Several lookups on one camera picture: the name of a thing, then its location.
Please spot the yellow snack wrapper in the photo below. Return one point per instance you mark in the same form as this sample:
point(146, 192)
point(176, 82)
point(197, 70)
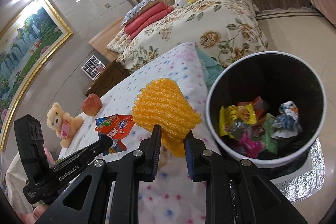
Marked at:
point(235, 120)

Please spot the red blue snack wrapper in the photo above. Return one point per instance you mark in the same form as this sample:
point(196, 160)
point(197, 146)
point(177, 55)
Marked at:
point(117, 127)

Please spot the beige teddy bear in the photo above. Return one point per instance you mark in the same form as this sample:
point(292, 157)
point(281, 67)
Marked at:
point(64, 125)

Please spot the black white-rimmed trash bin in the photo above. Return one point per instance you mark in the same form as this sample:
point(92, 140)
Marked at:
point(269, 79)

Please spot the floral bed quilt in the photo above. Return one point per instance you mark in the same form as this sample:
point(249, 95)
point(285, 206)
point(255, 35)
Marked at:
point(225, 30)

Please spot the photo collage frame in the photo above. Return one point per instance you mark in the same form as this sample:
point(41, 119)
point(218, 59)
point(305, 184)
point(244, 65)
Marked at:
point(93, 67)

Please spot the blue white wrapper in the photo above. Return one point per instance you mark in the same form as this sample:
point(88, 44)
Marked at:
point(286, 125)

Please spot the left hand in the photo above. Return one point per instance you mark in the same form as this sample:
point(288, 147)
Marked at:
point(39, 213)

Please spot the red apple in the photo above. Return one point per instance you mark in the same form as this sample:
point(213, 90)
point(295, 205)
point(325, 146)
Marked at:
point(91, 105)

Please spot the silver foil mat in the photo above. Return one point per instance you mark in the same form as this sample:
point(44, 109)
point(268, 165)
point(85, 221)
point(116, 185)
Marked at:
point(307, 180)

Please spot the pink snack wrapper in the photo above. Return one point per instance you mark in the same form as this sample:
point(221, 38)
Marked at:
point(249, 147)

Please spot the white bunny plush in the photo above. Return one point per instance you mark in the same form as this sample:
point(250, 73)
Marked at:
point(180, 3)

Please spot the polka dot pillow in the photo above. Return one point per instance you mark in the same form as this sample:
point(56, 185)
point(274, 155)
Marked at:
point(138, 10)

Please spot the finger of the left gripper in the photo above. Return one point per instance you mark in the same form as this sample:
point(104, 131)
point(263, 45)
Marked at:
point(151, 150)
point(196, 165)

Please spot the white dotted bed sheet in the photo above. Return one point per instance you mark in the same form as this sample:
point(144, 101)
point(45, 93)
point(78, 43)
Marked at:
point(85, 189)

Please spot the wooden headboard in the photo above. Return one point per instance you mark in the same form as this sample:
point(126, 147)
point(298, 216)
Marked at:
point(103, 38)

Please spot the teal cloth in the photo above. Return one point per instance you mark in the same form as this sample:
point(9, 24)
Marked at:
point(210, 67)

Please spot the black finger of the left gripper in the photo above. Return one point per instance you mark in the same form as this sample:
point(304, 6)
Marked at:
point(74, 164)

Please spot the gold framed landscape painting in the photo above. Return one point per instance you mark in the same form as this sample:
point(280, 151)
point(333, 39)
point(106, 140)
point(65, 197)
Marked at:
point(27, 43)

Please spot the orange foam fruit net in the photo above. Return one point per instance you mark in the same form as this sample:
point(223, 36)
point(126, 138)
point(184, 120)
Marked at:
point(162, 102)

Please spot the wooden nightstand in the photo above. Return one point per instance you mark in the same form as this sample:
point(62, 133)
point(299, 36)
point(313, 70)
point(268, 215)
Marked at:
point(113, 74)

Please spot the folded red blanket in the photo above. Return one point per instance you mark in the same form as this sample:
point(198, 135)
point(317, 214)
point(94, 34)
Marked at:
point(146, 18)

